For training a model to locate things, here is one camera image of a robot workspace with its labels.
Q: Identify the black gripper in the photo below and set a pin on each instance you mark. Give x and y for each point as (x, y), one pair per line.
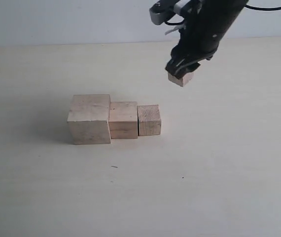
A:
(202, 35)

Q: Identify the smallest wooden cube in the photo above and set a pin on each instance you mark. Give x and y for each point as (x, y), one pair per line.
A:
(183, 81)

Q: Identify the medium small wooden cube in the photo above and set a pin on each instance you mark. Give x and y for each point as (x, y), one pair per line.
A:
(149, 120)

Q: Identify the second largest wooden cube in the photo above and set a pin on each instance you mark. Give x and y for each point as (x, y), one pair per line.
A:
(123, 120)

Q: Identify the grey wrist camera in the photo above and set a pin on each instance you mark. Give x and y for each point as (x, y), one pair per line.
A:
(164, 10)

